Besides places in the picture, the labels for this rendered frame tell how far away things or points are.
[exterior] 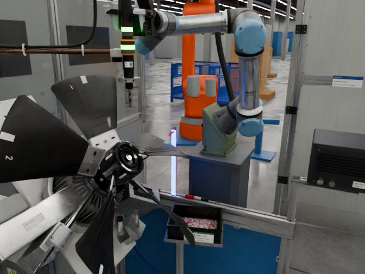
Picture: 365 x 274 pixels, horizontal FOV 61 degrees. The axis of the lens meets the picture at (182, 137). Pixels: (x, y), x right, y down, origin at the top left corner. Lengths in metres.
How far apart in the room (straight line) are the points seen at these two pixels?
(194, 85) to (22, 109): 3.96
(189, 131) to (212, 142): 3.28
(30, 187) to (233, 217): 0.83
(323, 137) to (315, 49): 1.48
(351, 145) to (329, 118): 1.51
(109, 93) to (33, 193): 0.41
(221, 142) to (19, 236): 1.04
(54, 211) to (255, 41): 0.88
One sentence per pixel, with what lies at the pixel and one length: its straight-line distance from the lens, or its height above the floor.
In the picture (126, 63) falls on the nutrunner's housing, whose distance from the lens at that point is 1.01.
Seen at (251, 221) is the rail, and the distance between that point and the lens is 1.43.
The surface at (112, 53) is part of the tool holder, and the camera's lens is 1.01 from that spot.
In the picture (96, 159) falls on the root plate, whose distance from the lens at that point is 0.97.
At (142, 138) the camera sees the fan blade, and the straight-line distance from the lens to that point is 1.27.
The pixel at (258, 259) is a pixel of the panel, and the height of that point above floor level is 0.63.
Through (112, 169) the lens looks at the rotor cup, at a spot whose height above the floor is 1.20.
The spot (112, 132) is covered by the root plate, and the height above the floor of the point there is 1.28.
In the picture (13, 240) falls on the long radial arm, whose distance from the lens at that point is 0.89.
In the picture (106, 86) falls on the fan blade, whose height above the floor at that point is 1.41.
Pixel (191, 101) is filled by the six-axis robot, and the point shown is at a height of 0.64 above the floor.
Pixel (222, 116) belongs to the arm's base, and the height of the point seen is 1.20.
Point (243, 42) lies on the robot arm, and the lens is 1.22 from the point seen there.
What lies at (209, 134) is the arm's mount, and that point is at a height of 1.11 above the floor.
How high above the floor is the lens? 1.58
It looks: 18 degrees down
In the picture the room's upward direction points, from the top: 1 degrees clockwise
